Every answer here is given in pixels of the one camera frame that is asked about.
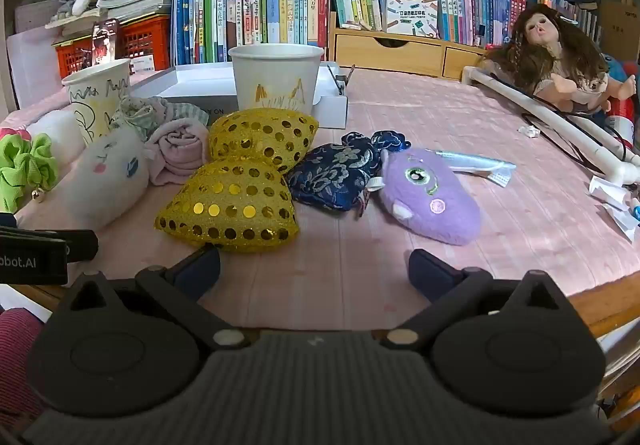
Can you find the row of thin colourful books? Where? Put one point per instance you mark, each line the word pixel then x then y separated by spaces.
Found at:
pixel 575 12

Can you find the white fluffy plush ball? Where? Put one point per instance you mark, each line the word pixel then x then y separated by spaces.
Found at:
pixel 52 132

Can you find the scribbled paper cup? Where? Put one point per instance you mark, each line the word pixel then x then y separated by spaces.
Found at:
pixel 95 95

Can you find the brown-haired doll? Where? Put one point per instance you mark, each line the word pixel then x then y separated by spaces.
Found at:
pixel 545 40

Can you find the red white toy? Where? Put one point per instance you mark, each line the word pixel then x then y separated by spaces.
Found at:
pixel 621 125

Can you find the grey shallow cardboard box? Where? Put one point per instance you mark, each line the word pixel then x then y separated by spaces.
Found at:
pixel 200 80

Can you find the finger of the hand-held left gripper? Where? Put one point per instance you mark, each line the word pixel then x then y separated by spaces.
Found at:
pixel 82 245

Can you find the pink tablecloth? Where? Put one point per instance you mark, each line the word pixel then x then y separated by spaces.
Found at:
pixel 320 275

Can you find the green patterned cloth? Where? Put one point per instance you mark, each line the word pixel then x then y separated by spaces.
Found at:
pixel 142 117

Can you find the large white paper cup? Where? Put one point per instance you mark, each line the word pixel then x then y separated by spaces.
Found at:
pixel 275 75

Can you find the white plastic pipe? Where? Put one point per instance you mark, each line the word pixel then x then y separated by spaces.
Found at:
pixel 545 117

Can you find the brown cardboard box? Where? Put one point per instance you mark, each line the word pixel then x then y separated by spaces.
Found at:
pixel 620 25

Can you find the small crumpled paper scrap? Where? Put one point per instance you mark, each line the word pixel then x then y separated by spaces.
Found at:
pixel 529 131

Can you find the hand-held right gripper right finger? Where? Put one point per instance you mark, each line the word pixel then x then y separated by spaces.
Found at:
pixel 430 275

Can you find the pink cloth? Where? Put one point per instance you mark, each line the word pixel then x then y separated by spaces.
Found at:
pixel 177 150

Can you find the white printed carton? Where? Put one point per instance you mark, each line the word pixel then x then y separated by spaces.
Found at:
pixel 410 15

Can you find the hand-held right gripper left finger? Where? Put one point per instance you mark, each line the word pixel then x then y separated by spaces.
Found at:
pixel 197 271

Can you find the red plastic crate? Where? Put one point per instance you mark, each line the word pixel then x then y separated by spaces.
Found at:
pixel 145 40

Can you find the folded white paper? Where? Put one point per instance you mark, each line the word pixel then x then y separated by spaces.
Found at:
pixel 607 190
pixel 622 222

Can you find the purple plush toy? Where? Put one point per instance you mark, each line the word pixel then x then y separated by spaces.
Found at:
pixel 430 200

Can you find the row of upright picture books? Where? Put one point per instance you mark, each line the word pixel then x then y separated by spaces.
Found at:
pixel 250 15

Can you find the wooden drawer organizer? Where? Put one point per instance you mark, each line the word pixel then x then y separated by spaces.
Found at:
pixel 390 50

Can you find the navy floral scrunchie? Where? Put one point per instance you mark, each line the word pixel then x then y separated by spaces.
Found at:
pixel 332 175

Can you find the white fluffy scrunchie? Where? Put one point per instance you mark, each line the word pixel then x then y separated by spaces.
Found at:
pixel 105 180

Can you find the green scrunchie with bell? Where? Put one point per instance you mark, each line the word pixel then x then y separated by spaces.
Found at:
pixel 25 170

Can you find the blue cat plush toy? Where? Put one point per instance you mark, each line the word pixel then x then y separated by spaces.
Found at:
pixel 620 70

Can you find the pink scrunchie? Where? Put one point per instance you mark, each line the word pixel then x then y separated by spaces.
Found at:
pixel 12 132

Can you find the row of blue books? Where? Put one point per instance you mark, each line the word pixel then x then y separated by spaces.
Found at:
pixel 470 0

